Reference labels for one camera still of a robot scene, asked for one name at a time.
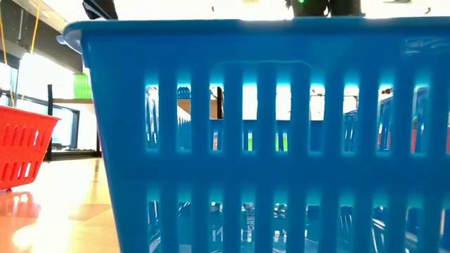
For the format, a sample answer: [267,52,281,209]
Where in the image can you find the green plastic basket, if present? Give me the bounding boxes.
[72,73,94,100]

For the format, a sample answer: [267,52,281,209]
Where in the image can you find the red plastic basket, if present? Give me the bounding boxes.
[0,105,61,190]

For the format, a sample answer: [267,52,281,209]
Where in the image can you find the wooden shelf with black legs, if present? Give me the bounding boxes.
[46,83,224,162]

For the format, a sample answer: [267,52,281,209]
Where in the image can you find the black aluminium table frame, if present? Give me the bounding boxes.
[45,149,103,162]

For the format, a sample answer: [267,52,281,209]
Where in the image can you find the yellow hanging strap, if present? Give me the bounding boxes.
[29,0,42,56]

